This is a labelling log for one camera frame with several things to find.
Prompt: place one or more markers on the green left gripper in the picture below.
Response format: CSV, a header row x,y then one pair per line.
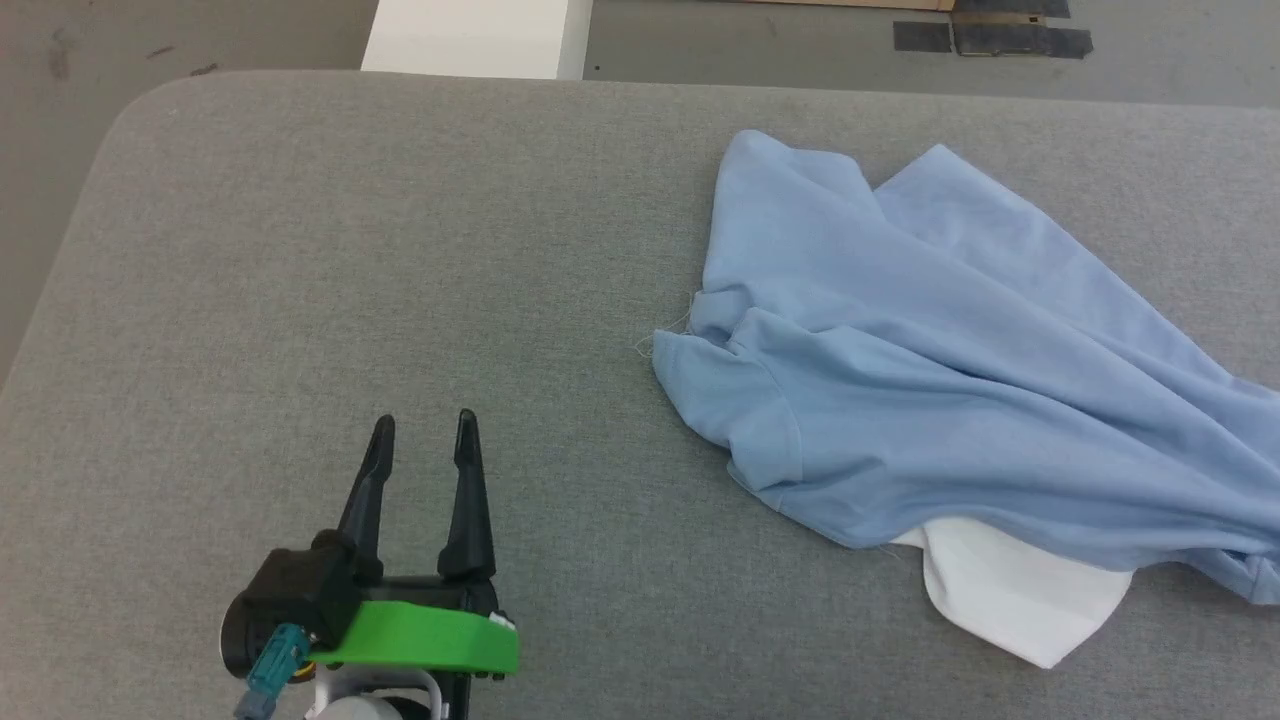
x,y
420,635

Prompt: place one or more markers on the dark floor plate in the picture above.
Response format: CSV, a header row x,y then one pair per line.
x,y
1010,8

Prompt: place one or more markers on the small black floor mat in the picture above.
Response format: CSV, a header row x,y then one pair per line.
x,y
922,36

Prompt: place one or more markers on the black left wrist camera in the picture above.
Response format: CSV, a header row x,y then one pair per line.
x,y
290,600

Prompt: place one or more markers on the white rectangular box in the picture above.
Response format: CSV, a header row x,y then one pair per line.
x,y
470,35

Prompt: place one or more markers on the light blue polo shirt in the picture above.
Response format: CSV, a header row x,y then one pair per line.
x,y
950,380

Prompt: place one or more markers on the long black floor mat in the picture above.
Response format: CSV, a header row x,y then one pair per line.
x,y
1020,41

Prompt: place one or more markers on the teal left camera connector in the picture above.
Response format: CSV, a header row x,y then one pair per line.
x,y
272,670

